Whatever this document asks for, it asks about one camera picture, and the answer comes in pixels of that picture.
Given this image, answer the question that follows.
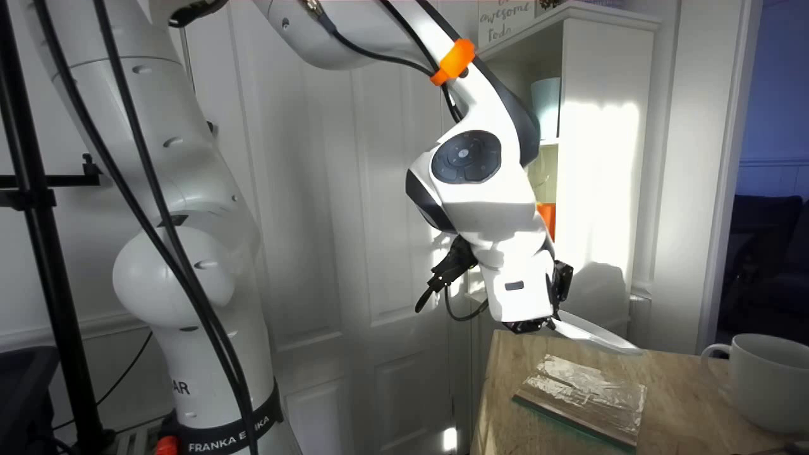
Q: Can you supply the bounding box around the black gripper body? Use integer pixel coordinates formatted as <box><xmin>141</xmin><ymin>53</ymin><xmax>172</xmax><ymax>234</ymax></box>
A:
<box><xmin>504</xmin><ymin>313</ymin><xmax>553</xmax><ymax>335</ymax></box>

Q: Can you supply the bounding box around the white shelf cabinet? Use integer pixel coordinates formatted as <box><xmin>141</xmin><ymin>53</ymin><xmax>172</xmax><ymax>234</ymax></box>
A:
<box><xmin>461</xmin><ymin>0</ymin><xmax>668</xmax><ymax>350</ymax></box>

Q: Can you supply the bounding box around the orange plastic cup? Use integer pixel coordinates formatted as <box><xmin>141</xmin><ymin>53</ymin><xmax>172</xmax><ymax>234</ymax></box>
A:
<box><xmin>537</xmin><ymin>199</ymin><xmax>560</xmax><ymax>243</ymax></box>

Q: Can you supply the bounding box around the white panelled door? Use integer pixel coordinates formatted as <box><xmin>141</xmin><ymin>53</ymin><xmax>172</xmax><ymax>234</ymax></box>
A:
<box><xmin>175</xmin><ymin>0</ymin><xmax>476</xmax><ymax>455</ymax></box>

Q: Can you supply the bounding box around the white mug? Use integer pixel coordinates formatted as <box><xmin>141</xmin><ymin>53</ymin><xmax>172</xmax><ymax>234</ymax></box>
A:
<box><xmin>697</xmin><ymin>331</ymin><xmax>809</xmax><ymax>440</ymax></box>

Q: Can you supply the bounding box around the white sign with lettering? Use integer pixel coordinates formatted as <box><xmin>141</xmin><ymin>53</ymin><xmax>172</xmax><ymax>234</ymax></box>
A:
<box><xmin>476</xmin><ymin>0</ymin><xmax>538</xmax><ymax>48</ymax></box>

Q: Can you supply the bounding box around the black tripod stand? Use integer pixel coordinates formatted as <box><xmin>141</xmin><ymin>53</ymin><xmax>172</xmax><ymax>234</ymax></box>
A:
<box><xmin>0</xmin><ymin>0</ymin><xmax>116</xmax><ymax>455</ymax></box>

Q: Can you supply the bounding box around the dark grey case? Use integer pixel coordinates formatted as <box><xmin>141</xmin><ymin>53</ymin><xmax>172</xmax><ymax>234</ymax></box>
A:
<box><xmin>0</xmin><ymin>343</ymin><xmax>64</xmax><ymax>455</ymax></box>

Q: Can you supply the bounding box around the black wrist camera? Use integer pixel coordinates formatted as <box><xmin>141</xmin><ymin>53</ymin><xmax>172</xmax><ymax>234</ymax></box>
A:
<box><xmin>552</xmin><ymin>258</ymin><xmax>576</xmax><ymax>307</ymax></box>

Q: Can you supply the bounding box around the white door frame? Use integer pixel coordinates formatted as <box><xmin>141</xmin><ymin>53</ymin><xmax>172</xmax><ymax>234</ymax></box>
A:
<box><xmin>648</xmin><ymin>0</ymin><xmax>766</xmax><ymax>357</ymax></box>

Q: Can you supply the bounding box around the orange cable clip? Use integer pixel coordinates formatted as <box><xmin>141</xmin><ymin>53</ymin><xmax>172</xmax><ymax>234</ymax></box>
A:
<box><xmin>431</xmin><ymin>36</ymin><xmax>481</xmax><ymax>89</ymax></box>

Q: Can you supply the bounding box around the black cable bundle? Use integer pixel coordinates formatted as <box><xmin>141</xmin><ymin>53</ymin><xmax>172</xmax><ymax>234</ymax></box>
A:
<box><xmin>34</xmin><ymin>0</ymin><xmax>260</xmax><ymax>455</ymax></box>

